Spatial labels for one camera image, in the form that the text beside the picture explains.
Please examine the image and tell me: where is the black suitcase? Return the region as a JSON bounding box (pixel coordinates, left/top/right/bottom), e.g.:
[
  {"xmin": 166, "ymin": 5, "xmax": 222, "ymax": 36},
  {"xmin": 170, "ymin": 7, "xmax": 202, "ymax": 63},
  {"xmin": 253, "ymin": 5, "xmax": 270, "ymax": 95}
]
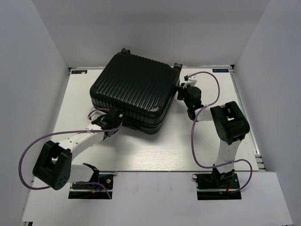
[{"xmin": 89, "ymin": 48, "xmax": 182, "ymax": 135}]

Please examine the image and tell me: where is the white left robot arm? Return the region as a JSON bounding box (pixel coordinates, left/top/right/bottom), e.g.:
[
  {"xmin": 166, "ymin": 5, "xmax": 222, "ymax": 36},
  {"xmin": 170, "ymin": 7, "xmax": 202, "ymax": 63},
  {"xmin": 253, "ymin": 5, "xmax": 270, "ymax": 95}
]
[{"xmin": 33, "ymin": 108, "xmax": 122, "ymax": 190}]

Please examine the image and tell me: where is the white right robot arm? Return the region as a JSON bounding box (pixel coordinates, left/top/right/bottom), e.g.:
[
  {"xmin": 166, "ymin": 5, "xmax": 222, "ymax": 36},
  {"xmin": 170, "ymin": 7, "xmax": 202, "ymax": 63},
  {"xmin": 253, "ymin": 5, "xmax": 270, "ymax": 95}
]
[{"xmin": 177, "ymin": 83, "xmax": 250, "ymax": 188}]

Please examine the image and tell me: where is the blue label sticker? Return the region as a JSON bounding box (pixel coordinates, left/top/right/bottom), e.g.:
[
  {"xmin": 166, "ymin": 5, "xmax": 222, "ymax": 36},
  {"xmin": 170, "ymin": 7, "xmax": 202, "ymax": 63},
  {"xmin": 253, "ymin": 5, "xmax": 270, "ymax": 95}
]
[
  {"xmin": 71, "ymin": 70, "xmax": 87, "ymax": 74},
  {"xmin": 212, "ymin": 68, "xmax": 229, "ymax": 73}
]

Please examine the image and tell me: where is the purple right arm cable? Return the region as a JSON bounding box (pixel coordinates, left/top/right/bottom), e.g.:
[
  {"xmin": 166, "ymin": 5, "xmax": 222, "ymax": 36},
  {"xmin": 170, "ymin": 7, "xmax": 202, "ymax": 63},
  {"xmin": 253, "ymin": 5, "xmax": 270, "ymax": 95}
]
[{"xmin": 184, "ymin": 71, "xmax": 253, "ymax": 194}]

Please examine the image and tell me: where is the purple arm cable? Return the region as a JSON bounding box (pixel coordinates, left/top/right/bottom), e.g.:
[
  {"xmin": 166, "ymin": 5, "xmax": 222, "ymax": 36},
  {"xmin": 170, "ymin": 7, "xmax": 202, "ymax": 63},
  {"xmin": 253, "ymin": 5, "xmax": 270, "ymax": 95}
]
[
  {"xmin": 184, "ymin": 71, "xmax": 253, "ymax": 194},
  {"xmin": 18, "ymin": 107, "xmax": 123, "ymax": 200}
]

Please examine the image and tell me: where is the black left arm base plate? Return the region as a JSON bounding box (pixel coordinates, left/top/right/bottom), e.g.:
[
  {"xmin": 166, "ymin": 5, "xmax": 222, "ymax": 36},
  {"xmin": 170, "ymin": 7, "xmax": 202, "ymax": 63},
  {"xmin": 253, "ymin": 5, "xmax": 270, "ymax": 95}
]
[{"xmin": 68, "ymin": 172, "xmax": 117, "ymax": 200}]

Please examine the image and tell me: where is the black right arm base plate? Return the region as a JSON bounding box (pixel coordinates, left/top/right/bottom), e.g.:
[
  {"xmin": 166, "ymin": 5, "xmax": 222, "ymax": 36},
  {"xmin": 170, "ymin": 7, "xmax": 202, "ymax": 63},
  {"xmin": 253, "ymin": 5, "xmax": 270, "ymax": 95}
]
[{"xmin": 191, "ymin": 173, "xmax": 242, "ymax": 201}]

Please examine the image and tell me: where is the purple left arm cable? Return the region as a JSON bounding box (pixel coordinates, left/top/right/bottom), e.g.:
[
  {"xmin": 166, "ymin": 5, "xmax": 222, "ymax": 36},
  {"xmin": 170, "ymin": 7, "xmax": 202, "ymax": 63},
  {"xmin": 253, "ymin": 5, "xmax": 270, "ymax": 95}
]
[{"xmin": 18, "ymin": 107, "xmax": 123, "ymax": 200}]

